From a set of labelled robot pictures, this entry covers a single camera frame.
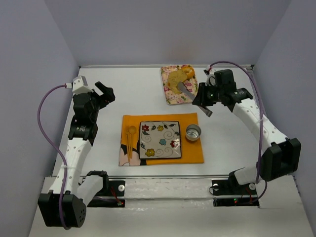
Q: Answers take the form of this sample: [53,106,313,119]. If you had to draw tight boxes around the small metal cup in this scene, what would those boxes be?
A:
[186,124,201,142]

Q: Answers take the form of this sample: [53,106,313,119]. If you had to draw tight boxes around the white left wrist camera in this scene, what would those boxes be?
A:
[72,76,93,95]

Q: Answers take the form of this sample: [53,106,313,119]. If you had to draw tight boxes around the large toasted bread slice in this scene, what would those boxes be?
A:
[167,69,188,85]

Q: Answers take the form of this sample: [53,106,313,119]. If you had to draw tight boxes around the orange plastic fork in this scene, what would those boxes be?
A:
[125,126,131,163]

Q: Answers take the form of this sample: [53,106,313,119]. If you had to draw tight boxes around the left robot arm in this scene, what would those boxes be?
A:
[38,76,115,230]

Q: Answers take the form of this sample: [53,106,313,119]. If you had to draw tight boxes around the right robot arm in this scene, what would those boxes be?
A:
[193,70,302,187]

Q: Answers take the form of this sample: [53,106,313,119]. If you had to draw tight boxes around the metal tongs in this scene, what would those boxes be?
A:
[177,82,213,117]

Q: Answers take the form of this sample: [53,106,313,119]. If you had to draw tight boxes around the metal rail bar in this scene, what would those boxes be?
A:
[80,174,232,179]

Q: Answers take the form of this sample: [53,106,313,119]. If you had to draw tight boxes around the orange plastic spoon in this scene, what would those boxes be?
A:
[128,126,136,159]

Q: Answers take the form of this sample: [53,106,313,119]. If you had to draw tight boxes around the purple cable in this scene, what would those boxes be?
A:
[37,83,75,230]
[208,61,268,198]

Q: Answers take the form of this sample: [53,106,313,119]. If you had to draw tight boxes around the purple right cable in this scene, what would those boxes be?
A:
[208,61,268,198]

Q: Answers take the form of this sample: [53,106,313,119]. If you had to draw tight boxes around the orange cartoon placemat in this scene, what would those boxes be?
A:
[118,113,204,166]

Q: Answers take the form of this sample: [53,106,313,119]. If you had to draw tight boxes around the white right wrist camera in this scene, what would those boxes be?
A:
[203,66,216,86]

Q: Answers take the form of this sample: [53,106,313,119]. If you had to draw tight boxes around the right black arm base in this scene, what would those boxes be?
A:
[208,171,260,207]

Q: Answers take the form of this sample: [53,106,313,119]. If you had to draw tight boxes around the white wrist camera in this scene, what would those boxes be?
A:
[72,76,93,95]
[203,66,216,86]

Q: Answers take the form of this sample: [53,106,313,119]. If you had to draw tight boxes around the square floral ceramic plate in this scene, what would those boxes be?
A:
[139,121,182,159]

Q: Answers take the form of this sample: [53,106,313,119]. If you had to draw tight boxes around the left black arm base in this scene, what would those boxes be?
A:
[85,171,125,208]

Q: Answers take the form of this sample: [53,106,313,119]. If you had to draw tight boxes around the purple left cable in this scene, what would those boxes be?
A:
[37,83,75,230]

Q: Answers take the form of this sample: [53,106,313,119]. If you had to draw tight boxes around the orange bread roll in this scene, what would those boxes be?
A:
[181,65,195,79]

